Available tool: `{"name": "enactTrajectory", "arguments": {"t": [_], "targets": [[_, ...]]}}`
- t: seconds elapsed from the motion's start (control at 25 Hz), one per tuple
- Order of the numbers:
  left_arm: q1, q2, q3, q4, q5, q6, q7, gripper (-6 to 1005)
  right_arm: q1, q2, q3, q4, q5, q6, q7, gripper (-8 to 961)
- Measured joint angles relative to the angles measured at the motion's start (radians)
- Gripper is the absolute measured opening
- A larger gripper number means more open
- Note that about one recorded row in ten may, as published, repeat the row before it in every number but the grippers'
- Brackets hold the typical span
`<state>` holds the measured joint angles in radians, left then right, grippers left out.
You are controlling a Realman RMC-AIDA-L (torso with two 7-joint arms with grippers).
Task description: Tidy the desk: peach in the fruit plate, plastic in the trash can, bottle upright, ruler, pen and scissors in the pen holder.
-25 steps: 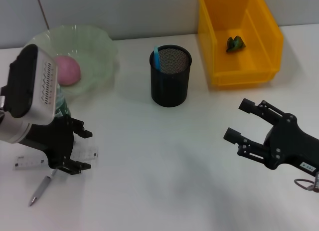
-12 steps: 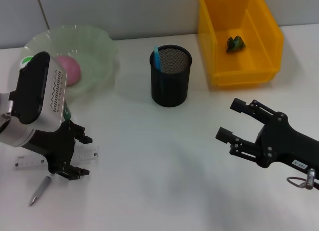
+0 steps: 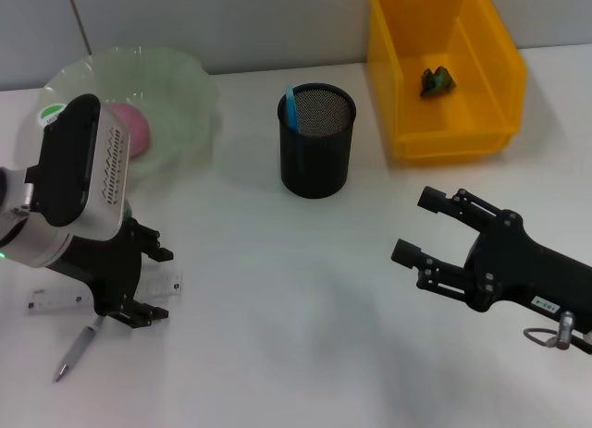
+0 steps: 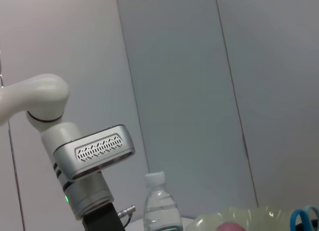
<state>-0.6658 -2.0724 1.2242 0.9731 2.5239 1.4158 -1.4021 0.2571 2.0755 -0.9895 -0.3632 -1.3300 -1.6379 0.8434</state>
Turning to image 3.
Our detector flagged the translucent green fruit plate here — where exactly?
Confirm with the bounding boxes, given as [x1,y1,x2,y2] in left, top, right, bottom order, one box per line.
[17,46,221,179]

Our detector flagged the silver ballpoint pen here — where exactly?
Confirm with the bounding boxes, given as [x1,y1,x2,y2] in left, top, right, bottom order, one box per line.
[53,314,105,384]

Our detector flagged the transparent plastic ruler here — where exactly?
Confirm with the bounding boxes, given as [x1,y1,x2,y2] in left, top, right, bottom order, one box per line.
[25,269,184,316]

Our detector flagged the pink peach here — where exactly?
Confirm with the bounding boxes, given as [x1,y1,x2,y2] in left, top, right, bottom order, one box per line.
[106,103,152,161]

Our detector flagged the blue scissors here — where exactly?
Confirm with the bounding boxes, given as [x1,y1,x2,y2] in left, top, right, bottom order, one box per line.
[284,84,307,175]

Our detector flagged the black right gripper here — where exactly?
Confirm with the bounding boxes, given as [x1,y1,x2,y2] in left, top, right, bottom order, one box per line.
[391,186,592,330]

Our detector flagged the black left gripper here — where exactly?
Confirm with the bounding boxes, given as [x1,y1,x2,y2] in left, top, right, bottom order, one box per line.
[50,214,175,330]

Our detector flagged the clear water bottle green label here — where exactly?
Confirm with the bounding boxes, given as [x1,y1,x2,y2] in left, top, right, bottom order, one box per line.
[36,103,136,224]

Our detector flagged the green plastic wrapper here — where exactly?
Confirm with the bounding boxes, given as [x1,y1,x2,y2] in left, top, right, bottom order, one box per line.
[418,66,457,99]

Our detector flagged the black mesh pen cup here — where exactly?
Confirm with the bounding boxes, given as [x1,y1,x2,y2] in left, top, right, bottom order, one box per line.
[277,82,357,199]

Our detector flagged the yellow plastic storage bin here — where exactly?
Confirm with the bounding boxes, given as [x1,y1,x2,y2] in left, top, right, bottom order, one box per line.
[364,0,527,161]

